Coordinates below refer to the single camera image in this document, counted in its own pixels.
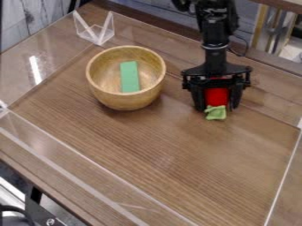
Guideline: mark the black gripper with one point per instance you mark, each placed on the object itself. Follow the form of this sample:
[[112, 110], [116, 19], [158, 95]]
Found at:
[[227, 76]]

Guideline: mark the red plush strawberry green leaves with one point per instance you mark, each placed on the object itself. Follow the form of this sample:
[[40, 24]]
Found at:
[[217, 101]]

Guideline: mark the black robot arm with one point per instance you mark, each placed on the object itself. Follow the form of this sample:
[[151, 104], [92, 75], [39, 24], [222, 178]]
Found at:
[[217, 19]]

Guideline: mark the green rectangular block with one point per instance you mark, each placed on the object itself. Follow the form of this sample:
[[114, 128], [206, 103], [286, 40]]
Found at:
[[130, 77]]

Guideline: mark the wooden bowl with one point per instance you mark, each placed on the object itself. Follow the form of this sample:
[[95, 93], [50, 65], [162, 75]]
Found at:
[[103, 76]]

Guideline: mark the clear acrylic stand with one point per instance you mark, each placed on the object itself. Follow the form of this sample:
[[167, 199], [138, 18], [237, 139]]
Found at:
[[96, 34]]

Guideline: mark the gold metal chair frame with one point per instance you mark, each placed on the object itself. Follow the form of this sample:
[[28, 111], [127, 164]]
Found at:
[[275, 20]]

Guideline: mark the black table leg bracket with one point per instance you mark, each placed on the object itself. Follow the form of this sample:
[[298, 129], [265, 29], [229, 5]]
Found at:
[[42, 217]]

